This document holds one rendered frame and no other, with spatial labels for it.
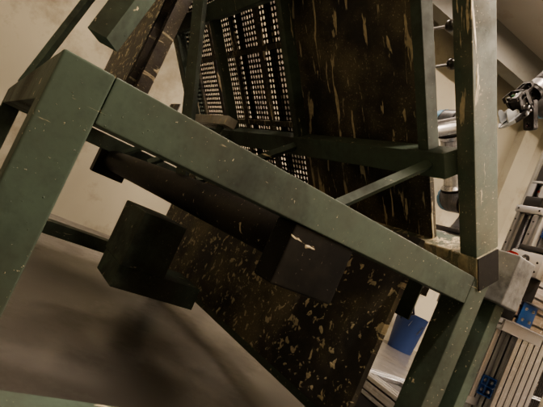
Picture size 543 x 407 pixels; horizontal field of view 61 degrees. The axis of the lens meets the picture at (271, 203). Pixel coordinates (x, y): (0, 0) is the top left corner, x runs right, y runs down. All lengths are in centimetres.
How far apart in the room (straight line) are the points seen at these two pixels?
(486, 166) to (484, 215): 15
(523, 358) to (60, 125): 210
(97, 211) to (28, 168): 377
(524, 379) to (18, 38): 431
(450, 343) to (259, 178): 89
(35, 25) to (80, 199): 152
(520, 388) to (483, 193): 119
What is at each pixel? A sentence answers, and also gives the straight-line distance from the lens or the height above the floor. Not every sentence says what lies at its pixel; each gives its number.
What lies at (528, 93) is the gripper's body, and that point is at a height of 150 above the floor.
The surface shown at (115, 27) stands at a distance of 88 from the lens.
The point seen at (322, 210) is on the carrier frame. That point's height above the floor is 75.
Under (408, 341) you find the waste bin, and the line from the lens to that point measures 589.
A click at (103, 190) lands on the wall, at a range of 457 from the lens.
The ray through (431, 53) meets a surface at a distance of 149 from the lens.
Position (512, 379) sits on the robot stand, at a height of 50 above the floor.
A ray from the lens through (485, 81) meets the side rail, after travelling 146.
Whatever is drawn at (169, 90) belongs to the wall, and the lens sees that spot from 466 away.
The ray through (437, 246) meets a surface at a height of 84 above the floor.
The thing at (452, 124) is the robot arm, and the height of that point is 143.
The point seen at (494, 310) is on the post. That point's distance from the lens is 180.
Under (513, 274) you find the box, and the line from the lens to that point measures 176.
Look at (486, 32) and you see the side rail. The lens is 146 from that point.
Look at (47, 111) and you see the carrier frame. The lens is 84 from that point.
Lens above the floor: 66
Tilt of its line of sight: 3 degrees up
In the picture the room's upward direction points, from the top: 24 degrees clockwise
